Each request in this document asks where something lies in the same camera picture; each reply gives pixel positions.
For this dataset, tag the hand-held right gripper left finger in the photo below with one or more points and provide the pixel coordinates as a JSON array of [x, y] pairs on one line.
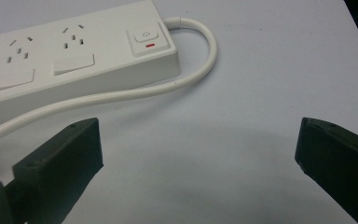
[[56, 168]]

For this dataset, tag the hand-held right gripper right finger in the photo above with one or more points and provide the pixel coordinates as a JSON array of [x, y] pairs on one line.
[[338, 161]]

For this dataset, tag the white power strip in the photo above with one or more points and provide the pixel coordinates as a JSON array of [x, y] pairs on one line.
[[74, 62]]

